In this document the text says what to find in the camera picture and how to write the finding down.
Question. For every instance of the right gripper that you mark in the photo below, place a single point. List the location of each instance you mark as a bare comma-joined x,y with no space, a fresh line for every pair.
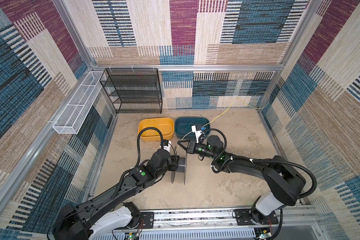
192,144

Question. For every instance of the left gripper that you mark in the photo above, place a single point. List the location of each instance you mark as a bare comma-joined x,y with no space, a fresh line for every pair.
173,163

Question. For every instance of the dark grey perforated spool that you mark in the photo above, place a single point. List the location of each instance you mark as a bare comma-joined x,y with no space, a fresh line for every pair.
182,168

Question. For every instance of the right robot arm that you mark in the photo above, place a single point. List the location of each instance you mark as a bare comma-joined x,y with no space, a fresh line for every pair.
288,181

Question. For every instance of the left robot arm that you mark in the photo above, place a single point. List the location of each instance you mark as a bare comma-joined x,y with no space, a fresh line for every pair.
95,217

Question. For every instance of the black wire mesh shelf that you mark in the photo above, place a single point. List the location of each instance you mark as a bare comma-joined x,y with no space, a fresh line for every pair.
133,90

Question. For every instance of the white wire mesh basket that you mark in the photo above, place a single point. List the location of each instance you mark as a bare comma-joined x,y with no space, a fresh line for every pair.
75,112

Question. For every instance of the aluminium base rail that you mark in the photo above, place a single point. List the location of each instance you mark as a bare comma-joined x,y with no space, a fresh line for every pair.
230,223

